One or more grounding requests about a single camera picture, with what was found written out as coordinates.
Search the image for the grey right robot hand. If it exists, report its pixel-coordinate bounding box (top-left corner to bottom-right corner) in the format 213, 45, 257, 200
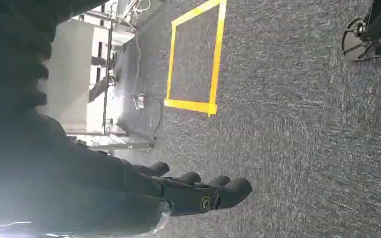
0, 111, 253, 238

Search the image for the yellow floor tape square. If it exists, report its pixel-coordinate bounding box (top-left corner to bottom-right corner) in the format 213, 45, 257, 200
163, 0, 228, 118

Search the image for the steel table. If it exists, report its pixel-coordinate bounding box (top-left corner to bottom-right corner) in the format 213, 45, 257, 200
46, 0, 155, 152

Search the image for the white cable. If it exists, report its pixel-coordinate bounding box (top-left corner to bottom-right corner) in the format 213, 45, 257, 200
121, 0, 152, 86

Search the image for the black cable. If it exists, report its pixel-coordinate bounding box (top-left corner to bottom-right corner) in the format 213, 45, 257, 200
152, 98, 163, 140

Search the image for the floor socket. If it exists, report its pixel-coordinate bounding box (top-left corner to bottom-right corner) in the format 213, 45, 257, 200
131, 94, 146, 110

